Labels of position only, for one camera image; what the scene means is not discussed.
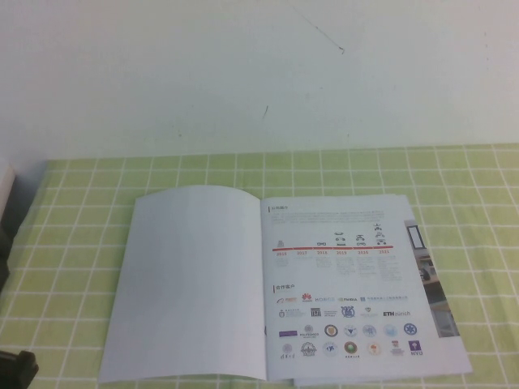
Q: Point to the office photo cover booklet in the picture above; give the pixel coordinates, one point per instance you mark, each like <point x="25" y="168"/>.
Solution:
<point x="436" y="291"/>

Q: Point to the green checked tablecloth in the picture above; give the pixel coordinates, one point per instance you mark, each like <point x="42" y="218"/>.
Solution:
<point x="81" y="243"/>

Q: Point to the desert cover AgileX booklet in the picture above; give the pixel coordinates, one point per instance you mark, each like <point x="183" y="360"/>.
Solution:
<point x="194" y="283"/>

